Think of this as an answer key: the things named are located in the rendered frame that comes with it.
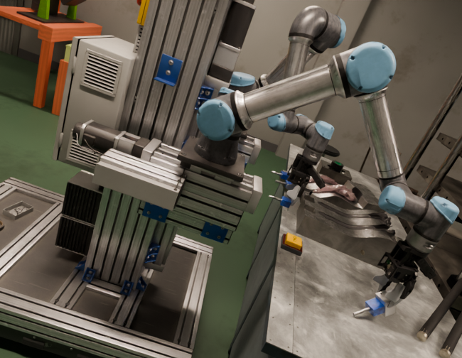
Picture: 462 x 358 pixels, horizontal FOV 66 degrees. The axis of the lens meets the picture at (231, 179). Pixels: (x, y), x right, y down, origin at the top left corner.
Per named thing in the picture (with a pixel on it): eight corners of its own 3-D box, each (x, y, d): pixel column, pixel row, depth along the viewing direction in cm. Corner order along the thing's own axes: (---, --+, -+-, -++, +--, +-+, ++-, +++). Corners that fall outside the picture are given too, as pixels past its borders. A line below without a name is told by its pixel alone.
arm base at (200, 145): (190, 154, 117) (200, 126, 113) (197, 140, 131) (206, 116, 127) (234, 170, 118) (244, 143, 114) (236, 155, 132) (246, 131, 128)
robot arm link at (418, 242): (427, 229, 107) (445, 246, 99) (418, 241, 108) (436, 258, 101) (407, 224, 105) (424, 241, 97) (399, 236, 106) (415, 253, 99)
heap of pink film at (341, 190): (314, 194, 177) (321, 180, 174) (304, 178, 193) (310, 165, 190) (358, 207, 184) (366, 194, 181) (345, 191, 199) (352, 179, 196)
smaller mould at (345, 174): (317, 175, 226) (322, 166, 223) (316, 168, 240) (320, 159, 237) (347, 188, 225) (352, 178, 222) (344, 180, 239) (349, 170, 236)
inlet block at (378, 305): (358, 327, 109) (358, 313, 107) (349, 315, 114) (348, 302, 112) (395, 312, 112) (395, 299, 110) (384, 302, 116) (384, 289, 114)
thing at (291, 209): (266, 203, 153) (271, 192, 151) (266, 198, 158) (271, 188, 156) (295, 214, 154) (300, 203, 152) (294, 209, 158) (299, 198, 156)
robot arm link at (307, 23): (310, -6, 126) (281, 132, 134) (329, 5, 132) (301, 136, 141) (286, -1, 135) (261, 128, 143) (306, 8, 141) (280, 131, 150)
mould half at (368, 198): (290, 201, 174) (299, 182, 170) (278, 177, 197) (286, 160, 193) (376, 226, 186) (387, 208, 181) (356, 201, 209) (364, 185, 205)
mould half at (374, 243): (296, 233, 147) (310, 205, 142) (296, 207, 171) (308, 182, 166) (410, 281, 145) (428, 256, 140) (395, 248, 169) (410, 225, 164)
